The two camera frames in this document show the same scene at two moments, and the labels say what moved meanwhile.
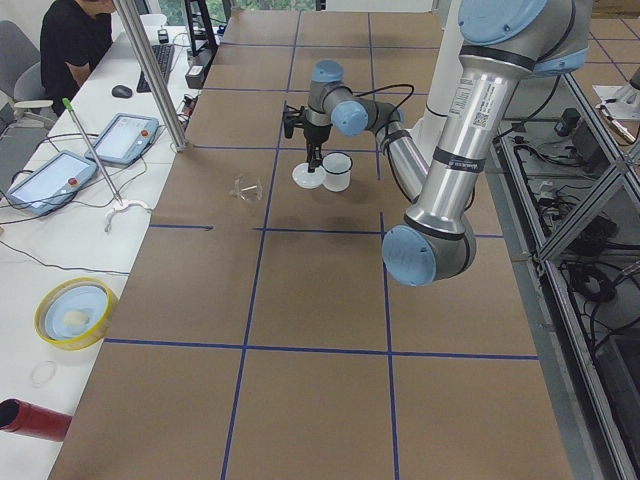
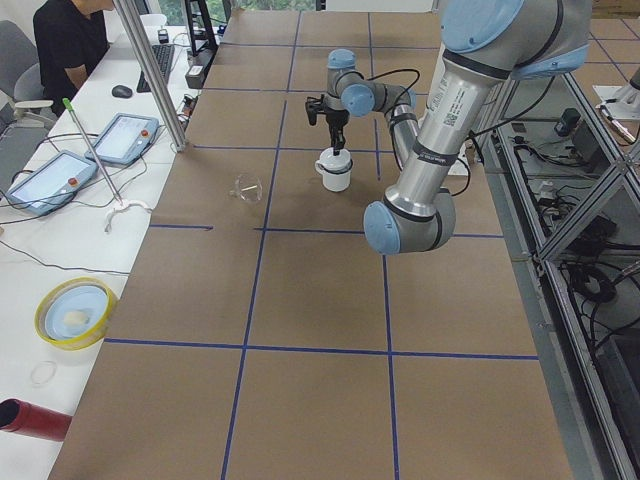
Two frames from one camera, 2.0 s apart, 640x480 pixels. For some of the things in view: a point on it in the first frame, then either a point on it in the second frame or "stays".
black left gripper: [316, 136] to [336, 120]
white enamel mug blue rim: [336, 167] stays
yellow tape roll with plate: [75, 314] stays
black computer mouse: [122, 91] stays
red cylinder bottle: [18, 416] stays
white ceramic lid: [308, 180] to [334, 162]
